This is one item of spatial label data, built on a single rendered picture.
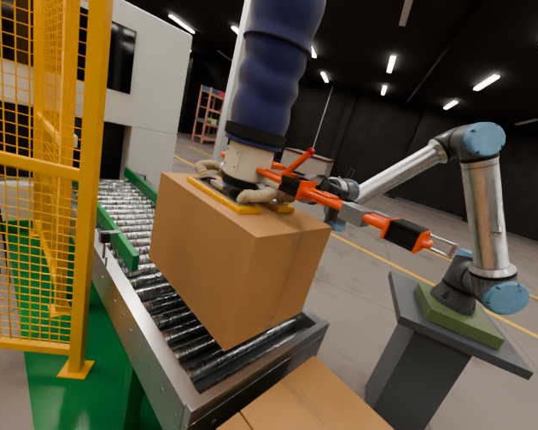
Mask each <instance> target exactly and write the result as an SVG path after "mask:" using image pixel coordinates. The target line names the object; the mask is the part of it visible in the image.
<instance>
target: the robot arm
mask: <svg viewBox="0 0 538 430"><path fill-rule="evenodd" d="M505 141H506V134H505V132H504V131H503V129H502V128H501V127H500V126H499V125H497V124H495V123H492V122H477V123H475V124H470V125H461V126H459V127H456V128H453V129H452V130H449V131H446V132H444V133H442V134H441V135H439V136H437V137H434V138H433V139H431V140H430V141H429V144H428V146H426V147H425V148H422V149H420V150H419V151H418V152H416V153H415V154H412V155H410V156H409V157H407V158H405V159H404V160H402V161H400V162H399V163H397V164H395V165H393V166H391V167H390V168H388V169H387V170H385V171H382V172H381V173H379V174H377V175H376V176H375V177H372V178H371V179H369V180H367V181H365V182H364V183H362V184H361V185H358V184H357V183H356V182H355V181H354V180H352V179H348V178H346V179H345V178H341V177H329V178H327V177H326V176H325V175H322V174H318V175H315V174H305V173H301V174H303V175H305V176H303V177H302V178H304V179H306V180H307V181H311V182H317V185H316V188H315V189H317V190H319V191H326V192H328V193H331V194H333V195H336V196H338V198H337V199H340V200H343V201H344V200H345V198H349V199H350V200H354V201H356V202H358V205H360V206H362V205H364V204H365V203H366V202H368V201H370V200H372V199H374V198H376V197H378V196H379V195H381V194H383V193H385V192H387V191H388V190H390V189H392V188H394V187H395V186H397V185H399V184H401V183H403V182H405V181H406V180H408V179H410V178H411V177H414V176H416V175H418V174H419V173H420V172H422V171H425V170H426V169H428V168H430V167H432V166H433V165H435V164H437V163H439V162H440V163H447V162H449V161H450V160H453V159H455V158H457V157H459V163H460V165H461V172H462V178H463V185H464V192H465V204H466V211H467V218H468V225H469V231H470V238H471V251H470V250H466V249H463V248H461V249H459V250H458V251H457V253H456V254H455V256H454V258H453V261H452V262H451V264H450V265H449V267H448V269H447V272H446V273H445V275H444V277H443V278H442V280H441V281H440V282H439V283H438V284H436V285H435V286H434V287H433V288H432V289H431V290H430V294H431V296H432V297H433V298H434V299H436V300H437V301H438V302H440V303H441V304H443V305H445V306H446V307H448V308H449V309H451V310H453V311H457V312H458V313H461V314H464V315H467V316H472V315H473V314H474V312H475V311H476V302H477V300H478V301H479V302H480V303H481V304H482V305H483V306H484V307H485V308H487V309H489V310H490V311H492V312H493V313H495V314H499V315H511V314H514V313H517V312H518V311H521V310H522V309H523V308H524V307H525V306H526V305H527V304H528V303H529V296H530V295H529V290H528V289H527V288H526V287H525V286H524V285H523V284H521V283H519V282H518V273H517V268H516V266H514V265H513V264H511V263H509V256H508V247H507V239H506V223H505V214H504V206H503V197H502V189H501V181H500V164H499V157H500V154H499V151H500V150H501V148H502V146H504V144H505ZM324 213H325V220H324V223H326V224H328V225H329V226H331V227H332V230H334V231H337V232H343V231H344V229H345V227H346V223H347V222H346V221H344V220H342V219H340V218H338V217H337V215H338V213H339V211H338V210H337V209H335V208H333V207H330V206H324Z"/></svg>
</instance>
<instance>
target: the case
mask: <svg viewBox="0 0 538 430"><path fill-rule="evenodd" d="M187 177H199V175H196V174H186V173H176V172H166V171H162V172H161V178H160V184H159V189H158V195H157V202H156V207H155V217H154V223H153V229H152V235H151V241H150V247H149V258H150V259H151V261H152V262H153V263H154V264H155V266H156V267H157V268H158V270H159V271H160V272H161V274H162V275H163V276H164V277H165V278H166V279H167V280H168V282H169V283H170V284H171V285H172V287H173V288H174V289H175V291H176V292H177V293H178V295H179V296H180V297H181V298H182V300H183V301H184V302H185V304H187V305H188V306H189V308H190V309H191V310H192V312H193V313H194V314H195V315H196V317H197V318H198V319H199V320H200V322H201V323H202V324H203V326H204V327H205V328H206V329H207V331H208V332H209V333H210V334H211V335H212V336H213V338H214V339H215V340H216V341H217V343H218V344H219V345H220V347H221V348H222V349H223V350H224V352H225V351H227V350H229V349H231V348H232V347H234V346H237V345H239V344H241V343H243V342H244V341H246V340H249V339H250V338H252V337H254V336H256V335H257V334H260V333H262V332H264V331H266V330H268V329H269V328H272V327H274V326H276V325H278V324H280V323H281V322H283V321H285V320H287V319H289V318H291V317H293V316H295V315H297V314H299V313H301V310H302V307H303V305H304V303H305V300H306V297H307V294H308V291H309V289H310V287H311V284H312V282H313V278H314V276H315V273H316V270H317V269H318V266H319V262H320V260H321V257H322V255H323V252H324V249H325V246H326V243H327V241H328V239H329V236H330V233H331V230H332V227H331V226H329V225H328V224H326V223H324V222H322V221H320V220H318V219H316V218H314V217H312V216H310V215H308V214H306V213H304V212H302V211H300V210H298V209H296V208H295V210H294V211H293V212H276V211H274V210H272V209H271V208H269V207H268V206H265V205H263V204H261V203H259V202H256V203H255V202H253V204H255V205H256V206H257V207H259V208H261V211H260V213H250V214H237V213H236V212H234V211H232V210H231V209H230V208H228V207H227V206H225V205H223V204H222V203H220V202H219V201H217V200H215V199H214V198H213V197H211V196H210V195H208V194H206V193H205V192H203V191H201V190H200V189H199V188H197V187H196V186H194V185H193V184H191V183H189V182H187V181H186V178H187Z"/></svg>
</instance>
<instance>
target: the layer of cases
mask: <svg viewBox="0 0 538 430"><path fill-rule="evenodd" d="M215 430H394V429H393V428H392V427H391V426H390V425H389V424H388V423H387V422H386V421H385V420H384V419H383V418H382V417H381V416H380V415H379V414H377V413H376V412H375V411H374V410H373V409H372V408H371V407H370V406H369V405H368V404H366V403H365V402H364V401H363V400H362V399H361V398H360V397H359V396H358V395H357V394H356V393H355V392H353V391H352V390H351V389H350V388H349V387H348V386H347V385H346V384H345V383H344V382H343V381H341V380H340V379H339V378H338V377H337V376H336V375H335V374H334V373H333V372H332V371H330V370H329V369H328V368H327V367H326V366H325V365H324V364H323V363H322V362H321V361H320V360H318V359H317V358H316V357H315V356H312V357H310V358H309V359H308V360H307V361H306V362H305V363H303V364H302V365H301V366H299V367H298V368H297V369H295V370H294V371H292V372H291V373H290V374H288V375H287V376H285V377H284V378H283V379H282V380H281V381H279V382H278V383H277V384H275V385H274V386H272V387H271V388H270V389H268V390H267V391H266V392H264V393H263V394H261V395H260V396H259V397H258V398H257V399H255V400H254V401H253V402H251V403H250V404H248V405H247V406H246V407H245V408H243V409H242V410H241V411H240V413H239V412H238V413H236V414H235V415H234V416H233V417H232V418H230V419H229V420H228V421H226V422H225V423H223V424H222V425H221V426H219V427H218V428H216V429H215Z"/></svg>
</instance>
